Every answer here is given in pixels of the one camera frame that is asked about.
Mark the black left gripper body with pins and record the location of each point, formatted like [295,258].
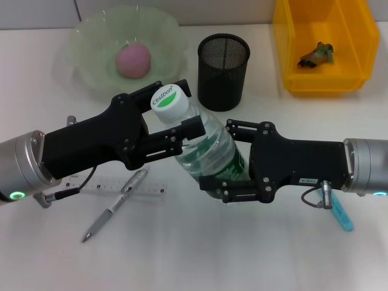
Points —
[91,142]

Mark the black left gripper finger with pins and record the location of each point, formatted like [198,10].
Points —
[194,127]
[142,94]

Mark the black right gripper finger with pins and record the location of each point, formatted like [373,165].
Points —
[242,130]
[209,182]

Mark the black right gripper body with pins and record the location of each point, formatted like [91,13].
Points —
[297,160]

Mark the clear green-label water bottle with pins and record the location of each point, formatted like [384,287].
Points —
[206,142]

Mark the pink toy peach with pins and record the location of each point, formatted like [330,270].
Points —
[133,60]

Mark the green plastic wrapper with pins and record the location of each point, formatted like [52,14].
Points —
[318,54]

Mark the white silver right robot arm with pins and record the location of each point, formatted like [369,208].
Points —
[369,163]

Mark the clear plastic ruler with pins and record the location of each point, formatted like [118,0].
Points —
[100,185]

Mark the black mesh pen holder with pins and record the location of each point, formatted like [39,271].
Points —
[221,82]

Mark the translucent green fruit bowl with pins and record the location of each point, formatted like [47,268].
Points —
[91,45]

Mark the light blue scissors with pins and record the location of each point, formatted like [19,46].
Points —
[342,218]

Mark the silver ballpoint pen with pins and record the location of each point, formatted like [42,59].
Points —
[100,222]

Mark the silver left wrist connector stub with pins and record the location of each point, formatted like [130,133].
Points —
[71,120]

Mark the yellow plastic bin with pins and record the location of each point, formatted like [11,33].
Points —
[303,24]

